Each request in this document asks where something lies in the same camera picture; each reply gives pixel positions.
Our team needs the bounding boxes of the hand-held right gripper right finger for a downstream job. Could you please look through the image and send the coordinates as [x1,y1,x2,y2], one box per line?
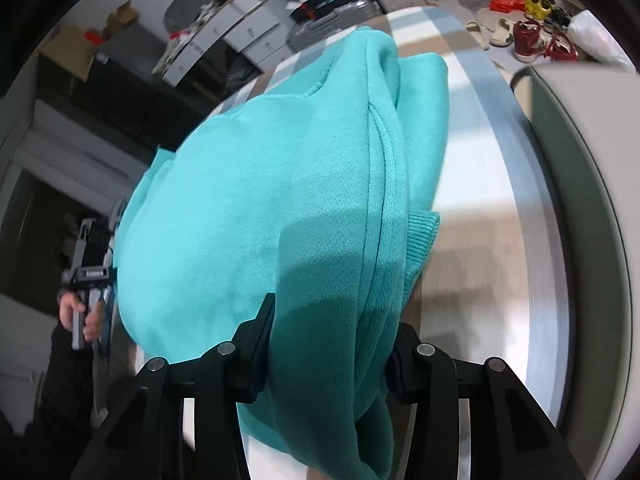
[384,321,587,480]

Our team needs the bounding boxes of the white drawer cabinet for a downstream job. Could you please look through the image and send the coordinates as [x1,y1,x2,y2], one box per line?
[151,0,304,89]

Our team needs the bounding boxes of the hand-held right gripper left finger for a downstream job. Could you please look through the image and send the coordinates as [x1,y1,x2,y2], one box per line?
[72,291,277,480]

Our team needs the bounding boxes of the person's left hand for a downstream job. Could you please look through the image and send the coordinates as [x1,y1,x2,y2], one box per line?
[56,291,109,344]

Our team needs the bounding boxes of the large cardboard box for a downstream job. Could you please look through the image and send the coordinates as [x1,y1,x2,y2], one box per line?
[36,24,97,82]

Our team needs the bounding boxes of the small cardboard box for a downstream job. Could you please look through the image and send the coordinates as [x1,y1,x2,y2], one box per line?
[101,0,139,42]

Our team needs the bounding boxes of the yellow shoes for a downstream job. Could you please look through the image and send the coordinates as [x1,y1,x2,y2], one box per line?
[521,0,554,21]

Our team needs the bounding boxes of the beige slipper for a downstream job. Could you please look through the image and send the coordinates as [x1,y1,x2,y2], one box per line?
[488,16,517,48]
[464,20,494,52]

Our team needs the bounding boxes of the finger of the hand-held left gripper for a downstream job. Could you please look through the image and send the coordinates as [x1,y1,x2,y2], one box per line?
[96,284,117,360]

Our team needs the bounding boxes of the person's left forearm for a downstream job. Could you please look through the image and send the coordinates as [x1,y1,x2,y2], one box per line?
[36,324,99,442]

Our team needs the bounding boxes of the orange plastic bag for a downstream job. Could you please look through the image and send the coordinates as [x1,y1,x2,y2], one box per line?
[488,0,534,14]

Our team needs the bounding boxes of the grey hard case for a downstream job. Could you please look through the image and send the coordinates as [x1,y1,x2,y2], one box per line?
[286,0,384,54]

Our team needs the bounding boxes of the white bed frame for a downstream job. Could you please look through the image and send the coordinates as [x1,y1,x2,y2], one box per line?
[512,61,640,467]

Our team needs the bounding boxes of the checkered bed blanket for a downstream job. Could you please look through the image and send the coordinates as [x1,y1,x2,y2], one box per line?
[131,5,572,480]

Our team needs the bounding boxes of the dark low cabinet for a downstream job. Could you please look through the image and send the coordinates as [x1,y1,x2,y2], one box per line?
[36,35,222,157]

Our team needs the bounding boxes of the white plastic bag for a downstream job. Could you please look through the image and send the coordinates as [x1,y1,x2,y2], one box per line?
[566,9,637,74]

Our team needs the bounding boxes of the teal snap-collar sweatshirt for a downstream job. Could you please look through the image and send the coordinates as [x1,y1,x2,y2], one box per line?
[116,25,449,480]

